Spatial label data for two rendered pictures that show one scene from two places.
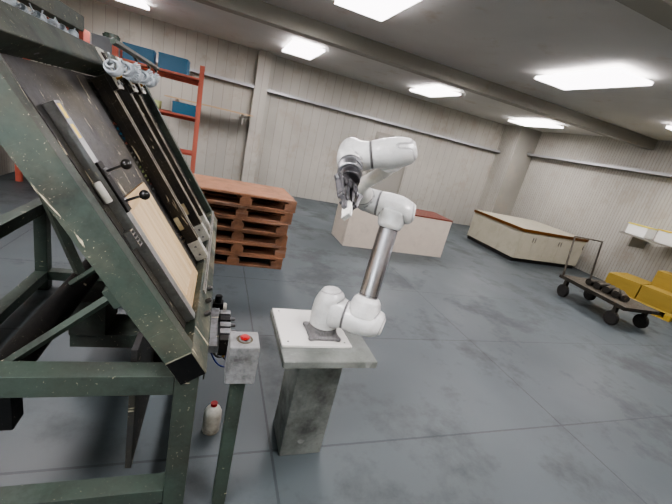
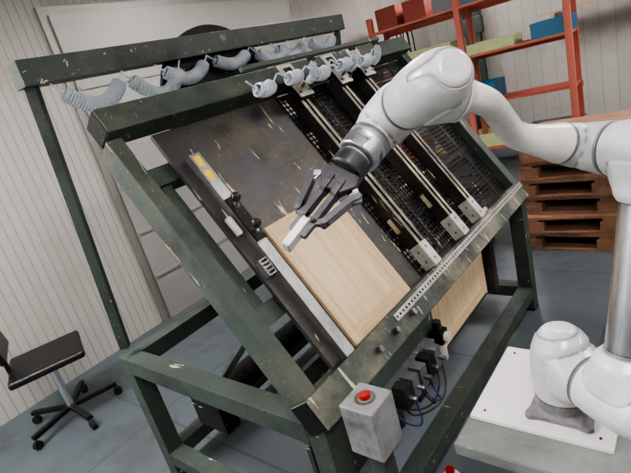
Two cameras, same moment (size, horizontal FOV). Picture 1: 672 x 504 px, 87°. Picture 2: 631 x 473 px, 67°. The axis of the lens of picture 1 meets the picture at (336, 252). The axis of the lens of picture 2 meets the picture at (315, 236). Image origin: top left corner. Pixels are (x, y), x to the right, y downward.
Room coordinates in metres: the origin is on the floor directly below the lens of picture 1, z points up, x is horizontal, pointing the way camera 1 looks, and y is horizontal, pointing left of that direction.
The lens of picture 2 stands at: (0.74, -0.79, 1.86)
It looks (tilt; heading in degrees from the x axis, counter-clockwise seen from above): 18 degrees down; 64
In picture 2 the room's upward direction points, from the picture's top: 16 degrees counter-clockwise
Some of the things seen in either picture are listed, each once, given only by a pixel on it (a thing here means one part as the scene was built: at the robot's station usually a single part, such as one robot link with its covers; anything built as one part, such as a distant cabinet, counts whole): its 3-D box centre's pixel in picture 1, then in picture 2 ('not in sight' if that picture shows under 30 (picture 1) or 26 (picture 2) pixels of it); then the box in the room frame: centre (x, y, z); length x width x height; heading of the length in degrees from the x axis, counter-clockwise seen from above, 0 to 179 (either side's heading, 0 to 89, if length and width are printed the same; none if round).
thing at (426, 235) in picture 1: (390, 227); not in sight; (6.85, -0.93, 0.38); 2.19 x 0.70 x 0.77; 112
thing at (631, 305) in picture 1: (608, 280); not in sight; (5.89, -4.57, 0.54); 1.38 x 0.81 x 1.09; 19
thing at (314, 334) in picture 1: (321, 326); (565, 394); (1.78, -0.02, 0.79); 0.22 x 0.18 x 0.06; 21
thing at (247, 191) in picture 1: (237, 220); (615, 177); (4.56, 1.38, 0.46); 1.30 x 0.89 x 0.92; 112
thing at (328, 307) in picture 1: (329, 306); (562, 360); (1.76, -0.03, 0.93); 0.18 x 0.16 x 0.22; 78
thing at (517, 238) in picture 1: (523, 238); not in sight; (9.22, -4.64, 0.40); 2.13 x 1.72 x 0.80; 111
